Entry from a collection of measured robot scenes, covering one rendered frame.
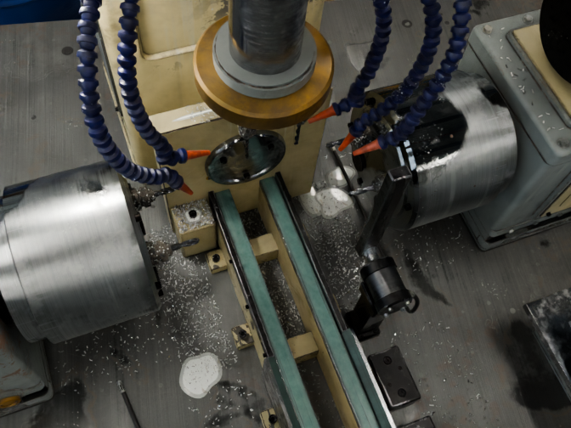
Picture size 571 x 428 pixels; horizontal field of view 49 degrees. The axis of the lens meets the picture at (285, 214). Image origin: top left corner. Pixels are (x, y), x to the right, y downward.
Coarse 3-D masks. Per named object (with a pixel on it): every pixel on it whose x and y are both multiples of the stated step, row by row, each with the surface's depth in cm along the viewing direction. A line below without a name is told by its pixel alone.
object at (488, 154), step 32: (384, 96) 101; (416, 96) 101; (448, 96) 101; (480, 96) 101; (384, 128) 101; (416, 128) 97; (448, 128) 98; (480, 128) 99; (512, 128) 102; (384, 160) 105; (416, 160) 97; (448, 160) 98; (480, 160) 100; (512, 160) 104; (352, 192) 103; (416, 192) 99; (448, 192) 101; (480, 192) 104; (416, 224) 105
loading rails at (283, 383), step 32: (224, 192) 118; (288, 192) 118; (224, 224) 113; (288, 224) 116; (224, 256) 121; (256, 256) 120; (288, 256) 115; (256, 288) 109; (320, 288) 110; (256, 320) 106; (320, 320) 108; (288, 352) 105; (320, 352) 112; (352, 352) 105; (288, 384) 102; (352, 384) 103; (288, 416) 98; (352, 416) 103; (384, 416) 100
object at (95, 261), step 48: (48, 192) 88; (96, 192) 88; (144, 192) 99; (0, 240) 85; (48, 240) 85; (96, 240) 86; (144, 240) 96; (0, 288) 84; (48, 288) 85; (96, 288) 87; (144, 288) 90; (48, 336) 89
